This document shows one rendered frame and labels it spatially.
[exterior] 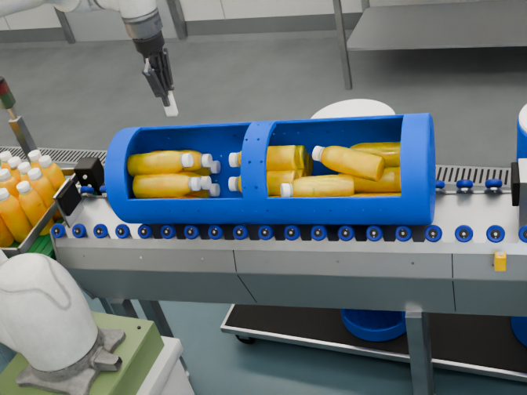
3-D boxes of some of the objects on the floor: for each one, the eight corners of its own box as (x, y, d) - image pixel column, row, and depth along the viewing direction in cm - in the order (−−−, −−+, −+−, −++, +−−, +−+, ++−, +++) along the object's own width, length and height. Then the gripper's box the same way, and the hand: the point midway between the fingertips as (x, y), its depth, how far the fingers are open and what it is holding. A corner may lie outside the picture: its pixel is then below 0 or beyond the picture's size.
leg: (175, 414, 256) (122, 305, 219) (161, 412, 258) (107, 304, 221) (180, 401, 261) (129, 292, 224) (167, 400, 263) (114, 291, 225)
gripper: (150, 43, 156) (177, 128, 170) (169, 19, 165) (193, 101, 180) (122, 45, 158) (151, 128, 172) (142, 23, 168) (168, 103, 182)
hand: (169, 103), depth 174 cm, fingers closed
